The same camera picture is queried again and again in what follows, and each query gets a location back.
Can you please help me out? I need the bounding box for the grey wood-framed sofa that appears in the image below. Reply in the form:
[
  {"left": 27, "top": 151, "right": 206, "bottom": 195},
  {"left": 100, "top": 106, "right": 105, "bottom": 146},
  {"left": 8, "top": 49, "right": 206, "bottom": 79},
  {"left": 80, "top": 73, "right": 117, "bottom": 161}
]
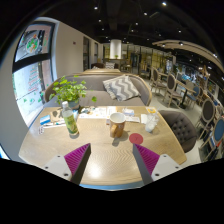
[{"left": 44, "top": 72, "right": 153, "bottom": 108}]

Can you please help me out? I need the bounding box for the group of ceiling spotlights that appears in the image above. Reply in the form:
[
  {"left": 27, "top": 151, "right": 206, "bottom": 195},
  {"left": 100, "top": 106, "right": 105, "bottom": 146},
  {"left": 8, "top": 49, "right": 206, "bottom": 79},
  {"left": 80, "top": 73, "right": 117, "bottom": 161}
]
[{"left": 93, "top": 1, "right": 218, "bottom": 58}]

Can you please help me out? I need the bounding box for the flat round red coaster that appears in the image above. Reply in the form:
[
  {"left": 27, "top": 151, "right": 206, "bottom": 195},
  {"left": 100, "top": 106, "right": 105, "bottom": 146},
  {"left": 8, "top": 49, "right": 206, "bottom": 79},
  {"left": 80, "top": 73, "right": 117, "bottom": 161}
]
[{"left": 128, "top": 132, "right": 144, "bottom": 145}]

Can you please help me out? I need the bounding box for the white ointment tube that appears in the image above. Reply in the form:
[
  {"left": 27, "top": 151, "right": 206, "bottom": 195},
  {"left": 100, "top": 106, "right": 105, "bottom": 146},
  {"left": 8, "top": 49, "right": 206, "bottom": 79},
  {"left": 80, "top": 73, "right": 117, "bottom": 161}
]
[{"left": 42, "top": 122, "right": 66, "bottom": 129}]

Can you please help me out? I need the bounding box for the small blue box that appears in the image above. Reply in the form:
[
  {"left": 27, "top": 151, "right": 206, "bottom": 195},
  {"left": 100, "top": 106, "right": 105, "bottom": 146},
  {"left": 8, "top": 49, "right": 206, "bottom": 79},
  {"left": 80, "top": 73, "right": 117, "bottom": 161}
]
[{"left": 39, "top": 114, "right": 52, "bottom": 126}]

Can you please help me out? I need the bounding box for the white printed pamphlet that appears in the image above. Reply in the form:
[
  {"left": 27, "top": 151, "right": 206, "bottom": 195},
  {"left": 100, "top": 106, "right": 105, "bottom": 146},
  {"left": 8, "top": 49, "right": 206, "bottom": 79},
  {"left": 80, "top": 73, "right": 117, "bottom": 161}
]
[{"left": 78, "top": 106, "right": 98, "bottom": 120}]

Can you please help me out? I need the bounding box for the white orange-printed carton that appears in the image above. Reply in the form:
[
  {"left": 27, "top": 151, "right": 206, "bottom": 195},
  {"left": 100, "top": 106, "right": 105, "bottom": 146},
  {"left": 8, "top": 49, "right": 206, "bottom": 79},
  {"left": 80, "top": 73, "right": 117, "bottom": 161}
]
[{"left": 96, "top": 105, "right": 118, "bottom": 120}]

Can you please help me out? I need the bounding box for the white paper napkin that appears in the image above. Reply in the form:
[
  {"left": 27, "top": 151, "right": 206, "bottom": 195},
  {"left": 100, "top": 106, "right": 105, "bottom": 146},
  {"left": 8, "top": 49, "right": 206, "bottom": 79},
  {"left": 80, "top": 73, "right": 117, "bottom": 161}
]
[{"left": 139, "top": 113, "right": 149, "bottom": 125}]

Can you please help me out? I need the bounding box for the window with festive stickers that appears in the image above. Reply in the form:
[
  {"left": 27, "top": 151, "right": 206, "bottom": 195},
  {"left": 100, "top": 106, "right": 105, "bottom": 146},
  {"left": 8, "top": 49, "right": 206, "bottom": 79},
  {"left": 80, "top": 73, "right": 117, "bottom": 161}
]
[{"left": 12, "top": 22, "right": 56, "bottom": 128}]

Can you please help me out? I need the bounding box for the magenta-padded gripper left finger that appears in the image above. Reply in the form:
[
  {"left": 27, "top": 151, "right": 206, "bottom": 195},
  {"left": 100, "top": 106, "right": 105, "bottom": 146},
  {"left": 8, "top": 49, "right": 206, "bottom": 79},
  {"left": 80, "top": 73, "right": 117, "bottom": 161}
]
[{"left": 42, "top": 142, "right": 92, "bottom": 186}]

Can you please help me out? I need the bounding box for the clear green-labelled drink bottle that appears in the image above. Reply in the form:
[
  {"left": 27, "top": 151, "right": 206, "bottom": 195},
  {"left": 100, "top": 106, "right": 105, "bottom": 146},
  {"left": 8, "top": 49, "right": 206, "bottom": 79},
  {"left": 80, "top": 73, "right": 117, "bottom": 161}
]
[{"left": 61, "top": 100, "right": 80, "bottom": 136}]

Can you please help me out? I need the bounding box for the small white blue-edged box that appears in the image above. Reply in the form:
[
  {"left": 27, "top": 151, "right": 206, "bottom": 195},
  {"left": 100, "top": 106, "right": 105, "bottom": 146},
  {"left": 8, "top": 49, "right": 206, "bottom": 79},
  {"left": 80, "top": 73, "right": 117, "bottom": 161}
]
[{"left": 121, "top": 108, "right": 135, "bottom": 117}]

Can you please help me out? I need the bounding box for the dark grey tufted armchair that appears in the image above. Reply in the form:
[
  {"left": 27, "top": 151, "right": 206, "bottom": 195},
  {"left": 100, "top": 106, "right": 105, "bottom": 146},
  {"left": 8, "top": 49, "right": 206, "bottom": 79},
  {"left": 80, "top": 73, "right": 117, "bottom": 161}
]
[{"left": 158, "top": 109, "right": 198, "bottom": 154}]

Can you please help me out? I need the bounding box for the grey white chevron cushion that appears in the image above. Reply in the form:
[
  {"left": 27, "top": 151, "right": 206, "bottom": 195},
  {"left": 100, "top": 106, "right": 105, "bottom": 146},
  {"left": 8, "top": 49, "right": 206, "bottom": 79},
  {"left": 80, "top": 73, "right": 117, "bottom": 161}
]
[{"left": 102, "top": 74, "right": 141, "bottom": 102}]

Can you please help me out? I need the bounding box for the yellow square table sign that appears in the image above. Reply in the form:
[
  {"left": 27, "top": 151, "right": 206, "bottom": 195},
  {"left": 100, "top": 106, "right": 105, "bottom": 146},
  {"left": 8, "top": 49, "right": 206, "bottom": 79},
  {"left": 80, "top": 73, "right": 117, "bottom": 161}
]
[{"left": 145, "top": 106, "right": 158, "bottom": 115}]

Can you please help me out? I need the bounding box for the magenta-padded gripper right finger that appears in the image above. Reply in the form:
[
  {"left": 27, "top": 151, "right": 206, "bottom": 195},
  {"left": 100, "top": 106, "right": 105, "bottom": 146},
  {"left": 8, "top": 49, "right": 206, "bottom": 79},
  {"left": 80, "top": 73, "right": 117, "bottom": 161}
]
[{"left": 132, "top": 143, "right": 184, "bottom": 186}]

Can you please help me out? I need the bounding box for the pale blue carton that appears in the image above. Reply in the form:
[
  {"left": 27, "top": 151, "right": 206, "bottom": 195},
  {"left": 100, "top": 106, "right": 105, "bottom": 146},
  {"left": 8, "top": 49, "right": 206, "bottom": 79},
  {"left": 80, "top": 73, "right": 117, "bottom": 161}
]
[{"left": 72, "top": 109, "right": 80, "bottom": 122}]

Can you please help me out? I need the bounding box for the green potted plant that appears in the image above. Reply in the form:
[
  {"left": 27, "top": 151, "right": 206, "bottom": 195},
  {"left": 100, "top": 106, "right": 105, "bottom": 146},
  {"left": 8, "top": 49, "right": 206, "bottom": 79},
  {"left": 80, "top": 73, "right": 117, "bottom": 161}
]
[{"left": 49, "top": 75, "right": 98, "bottom": 110}]

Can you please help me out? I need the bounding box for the group of dining chairs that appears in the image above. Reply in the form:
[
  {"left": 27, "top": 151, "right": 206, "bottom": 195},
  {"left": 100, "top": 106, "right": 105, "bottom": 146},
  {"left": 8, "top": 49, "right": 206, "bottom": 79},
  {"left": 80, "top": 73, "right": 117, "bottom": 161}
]
[{"left": 148, "top": 66, "right": 224, "bottom": 161}]

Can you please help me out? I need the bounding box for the brown lettered ceramic mug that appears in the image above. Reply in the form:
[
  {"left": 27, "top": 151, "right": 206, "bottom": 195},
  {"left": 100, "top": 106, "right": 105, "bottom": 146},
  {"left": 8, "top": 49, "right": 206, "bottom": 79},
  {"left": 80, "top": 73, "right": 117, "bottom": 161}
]
[{"left": 109, "top": 112, "right": 127, "bottom": 139}]

